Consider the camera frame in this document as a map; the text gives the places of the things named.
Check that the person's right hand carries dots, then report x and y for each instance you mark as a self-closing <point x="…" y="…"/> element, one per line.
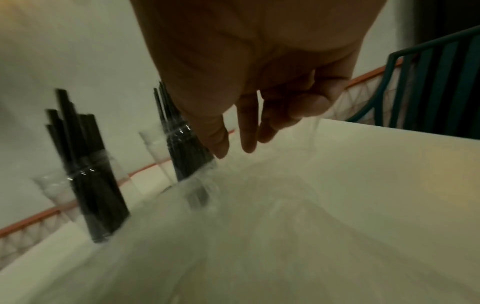
<point x="255" y="53"/>

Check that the black straw packet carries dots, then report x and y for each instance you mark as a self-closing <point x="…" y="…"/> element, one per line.
<point x="97" y="193"/>
<point x="187" y="154"/>

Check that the clear plastic cup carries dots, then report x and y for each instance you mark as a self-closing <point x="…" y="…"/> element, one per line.
<point x="56" y="190"/>
<point x="157" y="151"/>

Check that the clear plastic straw wrapper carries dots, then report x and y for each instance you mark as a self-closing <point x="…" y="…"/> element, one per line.
<point x="243" y="237"/>

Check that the stack of teal chairs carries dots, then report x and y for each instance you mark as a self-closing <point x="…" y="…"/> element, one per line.
<point x="431" y="89"/>

